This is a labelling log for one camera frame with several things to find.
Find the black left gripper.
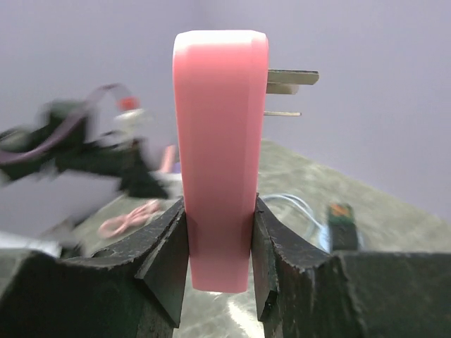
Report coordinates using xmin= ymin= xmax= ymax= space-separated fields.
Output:
xmin=1 ymin=100 xmax=169 ymax=199

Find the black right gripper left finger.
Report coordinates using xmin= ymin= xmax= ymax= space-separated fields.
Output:
xmin=1 ymin=201 xmax=188 ymax=337

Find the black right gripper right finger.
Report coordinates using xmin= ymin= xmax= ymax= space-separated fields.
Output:
xmin=252 ymin=201 xmax=450 ymax=337

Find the pink power cable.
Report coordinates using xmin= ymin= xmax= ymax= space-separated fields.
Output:
xmin=97 ymin=199 xmax=163 ymax=240

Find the pink triangular socket adapter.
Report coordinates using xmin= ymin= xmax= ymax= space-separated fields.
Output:
xmin=172 ymin=29 xmax=320 ymax=294

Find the pink long power strip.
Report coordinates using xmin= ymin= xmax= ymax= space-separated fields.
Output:
xmin=160 ymin=145 xmax=176 ymax=173

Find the dark green cube socket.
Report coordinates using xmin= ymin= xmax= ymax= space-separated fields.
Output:
xmin=327 ymin=204 xmax=359 ymax=252

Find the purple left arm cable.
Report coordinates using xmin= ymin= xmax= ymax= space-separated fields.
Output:
xmin=0 ymin=83 xmax=138 ymax=166

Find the light blue power cable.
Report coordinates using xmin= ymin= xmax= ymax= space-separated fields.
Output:
xmin=262 ymin=193 xmax=334 ymax=253

